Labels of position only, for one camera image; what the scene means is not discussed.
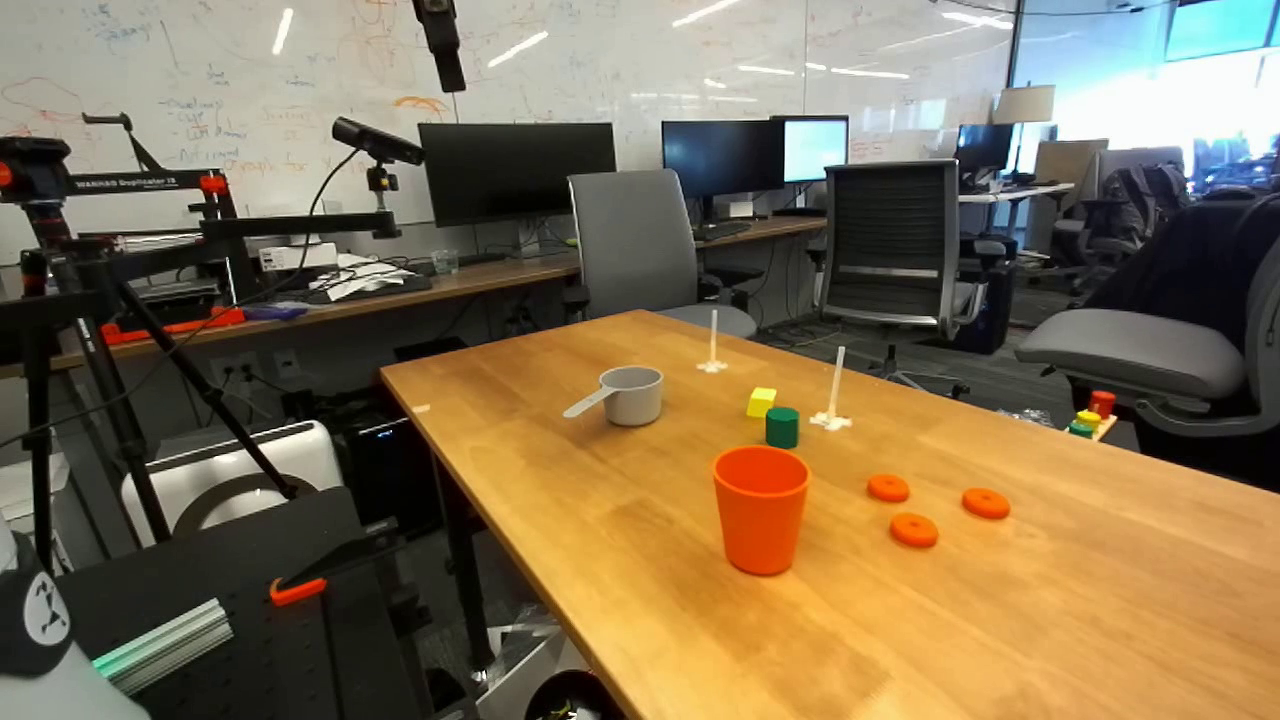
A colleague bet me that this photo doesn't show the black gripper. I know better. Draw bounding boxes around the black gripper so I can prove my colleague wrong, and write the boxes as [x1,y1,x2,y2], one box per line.
[413,0,474,96]

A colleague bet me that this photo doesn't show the green block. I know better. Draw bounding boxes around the green block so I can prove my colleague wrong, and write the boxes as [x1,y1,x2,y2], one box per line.
[761,403,804,451]

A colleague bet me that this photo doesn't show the grey measuring cup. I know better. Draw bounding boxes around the grey measuring cup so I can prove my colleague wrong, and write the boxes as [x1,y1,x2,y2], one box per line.
[559,365,667,433]

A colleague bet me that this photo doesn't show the orange plastic cup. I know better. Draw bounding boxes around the orange plastic cup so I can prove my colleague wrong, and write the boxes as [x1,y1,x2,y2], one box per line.
[707,443,817,579]

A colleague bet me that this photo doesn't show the large black monitor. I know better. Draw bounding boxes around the large black monitor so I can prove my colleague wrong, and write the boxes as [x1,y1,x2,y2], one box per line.
[415,122,620,233]

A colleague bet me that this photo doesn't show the long wooden desk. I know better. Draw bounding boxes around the long wooden desk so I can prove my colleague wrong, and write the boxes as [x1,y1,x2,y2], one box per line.
[54,213,833,375]

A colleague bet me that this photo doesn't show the white papers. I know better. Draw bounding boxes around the white papers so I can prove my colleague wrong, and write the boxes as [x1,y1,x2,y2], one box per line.
[303,261,419,305]

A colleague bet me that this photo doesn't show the black tripod rig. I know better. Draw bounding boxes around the black tripod rig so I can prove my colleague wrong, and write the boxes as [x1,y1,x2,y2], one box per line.
[0,111,404,576]

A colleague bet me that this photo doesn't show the monitor with white screen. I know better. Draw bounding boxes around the monitor with white screen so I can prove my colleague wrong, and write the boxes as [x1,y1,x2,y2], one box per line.
[778,111,852,194]

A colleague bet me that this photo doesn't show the orange flat tool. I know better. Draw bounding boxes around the orange flat tool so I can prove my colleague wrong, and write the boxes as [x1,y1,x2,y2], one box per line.
[97,305,254,351]

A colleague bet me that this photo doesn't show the white peg stand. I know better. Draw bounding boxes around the white peg stand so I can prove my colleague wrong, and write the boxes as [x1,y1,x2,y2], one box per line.
[691,305,731,375]
[809,345,857,437]

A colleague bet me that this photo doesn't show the black box beside table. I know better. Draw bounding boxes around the black box beside table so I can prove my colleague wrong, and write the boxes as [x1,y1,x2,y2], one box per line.
[317,375,452,536]

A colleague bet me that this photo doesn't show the black mesh office chair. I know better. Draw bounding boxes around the black mesh office chair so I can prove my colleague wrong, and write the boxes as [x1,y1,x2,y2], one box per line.
[817,157,1018,357]

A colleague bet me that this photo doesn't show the dark cart platform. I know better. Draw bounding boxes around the dark cart platform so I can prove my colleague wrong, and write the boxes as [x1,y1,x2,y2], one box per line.
[58,485,434,720]

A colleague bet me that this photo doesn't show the black clamp with orange tip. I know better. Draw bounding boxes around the black clamp with orange tip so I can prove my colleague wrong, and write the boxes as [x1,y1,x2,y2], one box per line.
[266,516,404,612]

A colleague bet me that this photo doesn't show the lamp with white shade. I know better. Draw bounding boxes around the lamp with white shade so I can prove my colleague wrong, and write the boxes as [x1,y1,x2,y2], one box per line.
[992,82,1061,132]

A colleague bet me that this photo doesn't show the silver bar with green light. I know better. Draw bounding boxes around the silver bar with green light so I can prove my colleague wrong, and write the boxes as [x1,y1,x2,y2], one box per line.
[89,597,237,696]

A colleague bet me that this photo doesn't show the black cap with logo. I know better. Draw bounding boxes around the black cap with logo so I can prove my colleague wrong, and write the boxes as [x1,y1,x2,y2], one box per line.
[0,557,76,679]

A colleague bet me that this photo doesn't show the colourful stacking toy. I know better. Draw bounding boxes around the colourful stacking toy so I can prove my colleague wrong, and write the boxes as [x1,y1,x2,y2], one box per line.
[1066,387,1122,443]

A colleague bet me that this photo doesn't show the dark draped cover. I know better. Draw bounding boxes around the dark draped cover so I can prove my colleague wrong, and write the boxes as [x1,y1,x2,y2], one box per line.
[1084,185,1280,323]

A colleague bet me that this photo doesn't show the black camera on stand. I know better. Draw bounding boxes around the black camera on stand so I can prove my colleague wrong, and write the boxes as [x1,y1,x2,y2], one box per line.
[296,111,434,273]

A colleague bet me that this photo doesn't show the white box with dark ring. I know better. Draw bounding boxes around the white box with dark ring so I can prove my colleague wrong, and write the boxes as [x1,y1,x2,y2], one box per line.
[118,417,349,553]

